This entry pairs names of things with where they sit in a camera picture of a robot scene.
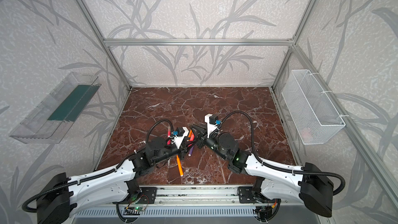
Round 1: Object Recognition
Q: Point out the green circuit board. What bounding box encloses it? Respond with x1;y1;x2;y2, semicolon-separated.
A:
125;206;147;215

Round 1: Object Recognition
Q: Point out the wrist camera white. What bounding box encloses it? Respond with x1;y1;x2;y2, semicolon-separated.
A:
171;127;189;149
204;114;221;139

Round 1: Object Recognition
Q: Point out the orange marker diagonal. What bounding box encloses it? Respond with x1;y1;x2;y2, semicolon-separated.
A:
176;155;184;177

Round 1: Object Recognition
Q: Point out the purple marker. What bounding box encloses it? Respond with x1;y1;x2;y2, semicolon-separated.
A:
188;146;194;156

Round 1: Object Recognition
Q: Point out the clear plastic wall tray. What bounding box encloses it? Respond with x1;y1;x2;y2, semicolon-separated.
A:
9;72;101;144

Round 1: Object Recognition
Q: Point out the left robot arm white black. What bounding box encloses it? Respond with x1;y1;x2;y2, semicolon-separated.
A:
22;137;196;224

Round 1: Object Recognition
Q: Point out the white wire mesh basket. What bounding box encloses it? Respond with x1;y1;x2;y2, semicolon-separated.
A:
282;69;346;145

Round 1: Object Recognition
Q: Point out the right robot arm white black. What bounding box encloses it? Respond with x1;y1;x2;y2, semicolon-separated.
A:
192;125;346;218

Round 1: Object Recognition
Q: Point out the aluminium front rail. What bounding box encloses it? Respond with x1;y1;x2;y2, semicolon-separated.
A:
62;185;327;207

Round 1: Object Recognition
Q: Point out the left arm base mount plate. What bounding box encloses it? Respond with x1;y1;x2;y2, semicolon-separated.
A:
124;187;158;204

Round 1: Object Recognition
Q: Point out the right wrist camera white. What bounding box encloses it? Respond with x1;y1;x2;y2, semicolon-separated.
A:
204;114;221;139

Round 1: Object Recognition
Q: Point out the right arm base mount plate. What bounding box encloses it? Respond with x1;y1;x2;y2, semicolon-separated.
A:
237;186;280;204

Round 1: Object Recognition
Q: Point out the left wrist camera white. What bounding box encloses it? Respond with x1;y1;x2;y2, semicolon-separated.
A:
171;127;189;149

